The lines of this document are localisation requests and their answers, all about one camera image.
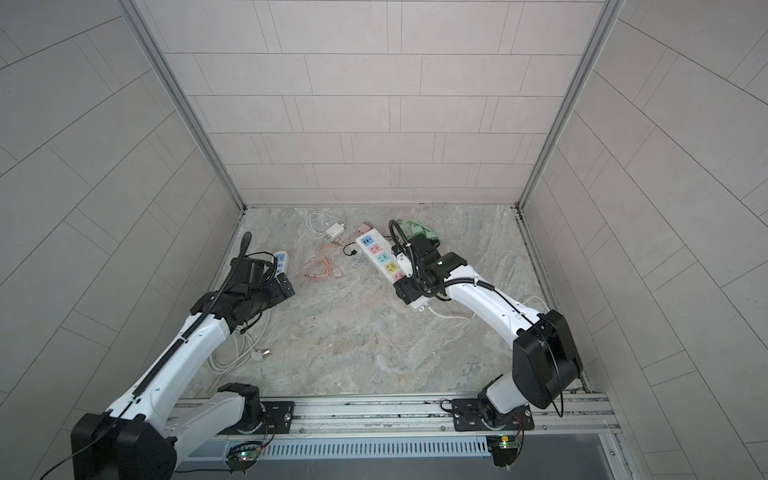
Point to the left green circuit board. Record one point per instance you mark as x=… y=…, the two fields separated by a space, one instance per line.
x=240 y=458

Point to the green circuit board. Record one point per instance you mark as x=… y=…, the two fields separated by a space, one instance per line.
x=240 y=458
x=504 y=450

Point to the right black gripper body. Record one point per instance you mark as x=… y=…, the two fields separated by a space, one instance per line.
x=413 y=286

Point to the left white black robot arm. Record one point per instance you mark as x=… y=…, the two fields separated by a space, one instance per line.
x=134 y=437

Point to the green charger adapter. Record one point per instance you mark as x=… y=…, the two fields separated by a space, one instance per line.
x=412 y=228

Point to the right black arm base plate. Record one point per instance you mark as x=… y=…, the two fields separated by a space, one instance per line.
x=472 y=414

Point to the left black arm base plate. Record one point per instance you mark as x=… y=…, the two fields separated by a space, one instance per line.
x=276 y=418

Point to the white multicolour socket power strip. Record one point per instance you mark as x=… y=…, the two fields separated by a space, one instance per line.
x=379 y=251

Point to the white charger adapter far left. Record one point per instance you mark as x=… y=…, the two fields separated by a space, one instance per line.
x=334 y=231

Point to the aluminium mounting rail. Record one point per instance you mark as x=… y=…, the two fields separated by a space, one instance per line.
x=419 y=415

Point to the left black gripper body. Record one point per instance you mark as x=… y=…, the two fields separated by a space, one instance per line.
x=269 y=294

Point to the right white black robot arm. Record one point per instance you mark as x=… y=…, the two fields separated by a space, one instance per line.
x=545 y=359

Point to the right green circuit board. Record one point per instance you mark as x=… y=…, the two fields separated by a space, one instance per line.
x=504 y=450

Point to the white blue socket power strip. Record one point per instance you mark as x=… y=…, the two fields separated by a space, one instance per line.
x=281 y=261

